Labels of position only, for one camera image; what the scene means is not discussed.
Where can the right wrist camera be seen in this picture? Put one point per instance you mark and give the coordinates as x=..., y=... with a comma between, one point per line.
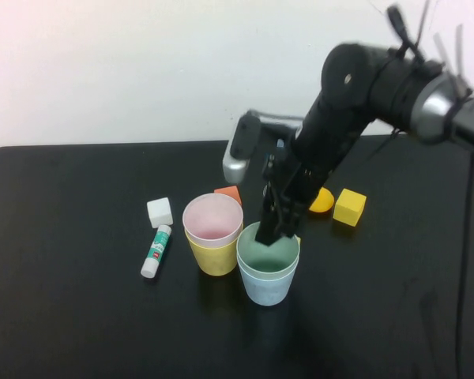
x=241, y=142

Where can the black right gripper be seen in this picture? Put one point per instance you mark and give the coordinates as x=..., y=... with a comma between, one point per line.
x=296, y=181

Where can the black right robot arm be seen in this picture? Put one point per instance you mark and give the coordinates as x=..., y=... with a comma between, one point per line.
x=339, y=98

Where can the white foam cube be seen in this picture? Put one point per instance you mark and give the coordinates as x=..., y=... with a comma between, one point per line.
x=160, y=213

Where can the yellow plastic cup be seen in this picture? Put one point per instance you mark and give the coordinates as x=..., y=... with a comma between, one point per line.
x=213, y=260

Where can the green plastic cup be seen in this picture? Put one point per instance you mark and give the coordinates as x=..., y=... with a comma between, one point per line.
x=266, y=256

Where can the pink plastic cup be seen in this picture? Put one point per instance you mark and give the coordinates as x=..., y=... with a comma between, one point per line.
x=209, y=221

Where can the light blue plastic cup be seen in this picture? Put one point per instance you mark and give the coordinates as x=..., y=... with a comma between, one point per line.
x=264, y=290

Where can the orange foam cube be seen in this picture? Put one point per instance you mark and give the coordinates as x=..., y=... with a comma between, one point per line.
x=229, y=191

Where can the white green glue stick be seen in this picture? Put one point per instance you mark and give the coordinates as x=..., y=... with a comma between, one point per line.
x=156, y=250

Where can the yellow rubber duck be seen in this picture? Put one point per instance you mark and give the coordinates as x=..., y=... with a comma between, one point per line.
x=324, y=203

